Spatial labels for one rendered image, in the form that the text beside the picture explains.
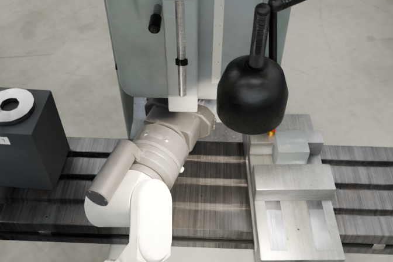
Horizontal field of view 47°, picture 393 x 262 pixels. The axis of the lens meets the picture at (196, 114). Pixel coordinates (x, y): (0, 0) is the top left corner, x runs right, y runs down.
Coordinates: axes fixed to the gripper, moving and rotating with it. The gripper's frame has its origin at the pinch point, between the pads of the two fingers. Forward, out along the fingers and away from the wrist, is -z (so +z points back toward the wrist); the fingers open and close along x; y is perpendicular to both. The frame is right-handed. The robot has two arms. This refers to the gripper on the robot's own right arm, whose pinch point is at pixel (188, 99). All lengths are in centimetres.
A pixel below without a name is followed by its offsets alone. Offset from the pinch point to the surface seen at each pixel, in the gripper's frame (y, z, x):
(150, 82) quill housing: -12.1, 10.3, 1.7
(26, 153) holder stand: 12.8, 13.3, 28.6
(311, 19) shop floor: 120, -215, -3
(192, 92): -14.1, 11.8, -5.3
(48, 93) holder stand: 6.9, 2.4, 29.3
